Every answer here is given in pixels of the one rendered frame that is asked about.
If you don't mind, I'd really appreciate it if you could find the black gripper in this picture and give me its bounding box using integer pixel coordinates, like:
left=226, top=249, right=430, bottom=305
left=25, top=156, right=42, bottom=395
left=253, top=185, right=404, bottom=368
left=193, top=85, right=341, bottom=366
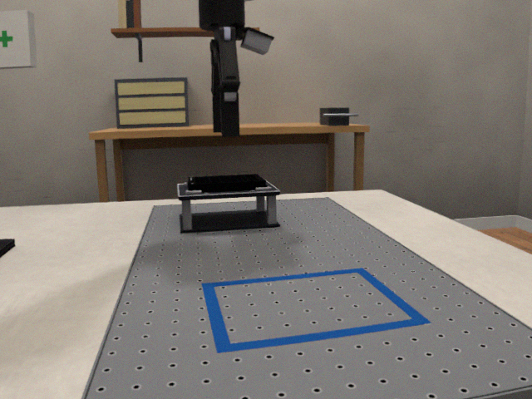
left=199, top=0, right=245, bottom=137

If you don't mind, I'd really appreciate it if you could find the blue tape rectangle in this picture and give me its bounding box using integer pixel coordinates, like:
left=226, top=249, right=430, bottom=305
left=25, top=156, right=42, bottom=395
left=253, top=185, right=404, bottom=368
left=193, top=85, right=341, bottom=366
left=202, top=268, right=432, bottom=353

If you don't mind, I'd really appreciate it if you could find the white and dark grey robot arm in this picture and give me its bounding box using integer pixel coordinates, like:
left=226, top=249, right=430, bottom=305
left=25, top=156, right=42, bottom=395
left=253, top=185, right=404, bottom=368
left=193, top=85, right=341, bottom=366
left=235, top=27, right=274, bottom=55

